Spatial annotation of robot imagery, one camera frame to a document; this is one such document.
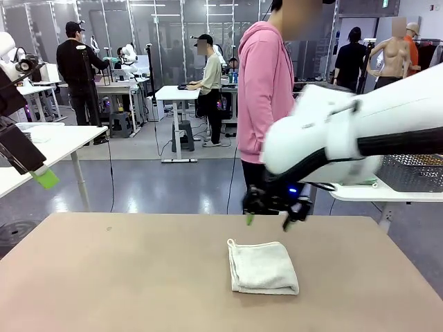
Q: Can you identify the clothes rack with dark garments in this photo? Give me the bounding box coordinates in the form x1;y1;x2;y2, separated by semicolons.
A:
417;37;443;70

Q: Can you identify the black pole stand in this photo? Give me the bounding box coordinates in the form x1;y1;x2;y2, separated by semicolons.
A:
144;44;157;122

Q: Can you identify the bare beige mannequin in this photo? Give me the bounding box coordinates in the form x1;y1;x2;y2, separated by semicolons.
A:
366;35;413;91

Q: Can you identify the black hanging floor cable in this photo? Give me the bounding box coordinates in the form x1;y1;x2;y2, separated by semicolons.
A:
102;136;116;213

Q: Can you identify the person's right forearm pink sleeve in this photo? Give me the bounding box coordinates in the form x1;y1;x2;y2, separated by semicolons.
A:
240;113;269;163

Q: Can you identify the person in pink hoodie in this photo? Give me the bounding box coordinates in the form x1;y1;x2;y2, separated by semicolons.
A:
236;0;336;208

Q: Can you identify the man in black with cap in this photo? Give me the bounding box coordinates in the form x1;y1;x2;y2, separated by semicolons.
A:
55;21;111;127

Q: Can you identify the black tripod with white head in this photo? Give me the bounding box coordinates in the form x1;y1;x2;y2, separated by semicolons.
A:
356;38;377;95

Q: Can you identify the grey plastic step stool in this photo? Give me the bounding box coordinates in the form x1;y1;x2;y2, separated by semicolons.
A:
172;120;196;153

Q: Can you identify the mannequin with cap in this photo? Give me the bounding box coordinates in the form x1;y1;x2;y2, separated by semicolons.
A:
404;22;422;79

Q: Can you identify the dark grey step stool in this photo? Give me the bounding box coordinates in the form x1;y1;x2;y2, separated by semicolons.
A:
108;111;134;139

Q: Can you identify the white table with round leg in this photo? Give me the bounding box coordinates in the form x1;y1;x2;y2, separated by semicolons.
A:
0;124;109;213

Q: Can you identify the small white standing desk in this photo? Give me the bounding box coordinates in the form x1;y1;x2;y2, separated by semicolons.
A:
154;85;202;164

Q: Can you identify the black camera tripod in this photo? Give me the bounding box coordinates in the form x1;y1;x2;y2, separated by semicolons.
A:
76;44;104;128

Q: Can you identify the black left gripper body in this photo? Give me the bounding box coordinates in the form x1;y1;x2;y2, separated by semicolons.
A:
0;122;48;176

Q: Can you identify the grey basket with yellow contents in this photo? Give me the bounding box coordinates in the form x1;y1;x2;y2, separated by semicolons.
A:
375;154;443;194

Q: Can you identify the long-haired person in black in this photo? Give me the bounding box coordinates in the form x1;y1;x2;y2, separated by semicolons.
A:
333;26;368;93

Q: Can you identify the white table holding grey basket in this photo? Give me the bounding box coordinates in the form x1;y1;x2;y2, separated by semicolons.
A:
327;179;443;237

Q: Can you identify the cream white towel with loop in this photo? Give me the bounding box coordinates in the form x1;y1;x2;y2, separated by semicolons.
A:
226;238;300;296

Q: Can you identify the person in beige shirt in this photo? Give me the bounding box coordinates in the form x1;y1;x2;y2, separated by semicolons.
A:
186;33;223;148

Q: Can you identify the black round floor plate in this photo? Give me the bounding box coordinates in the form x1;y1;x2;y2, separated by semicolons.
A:
0;220;38;248

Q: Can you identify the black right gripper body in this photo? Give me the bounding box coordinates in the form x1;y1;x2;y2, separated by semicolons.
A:
242;181;313;222

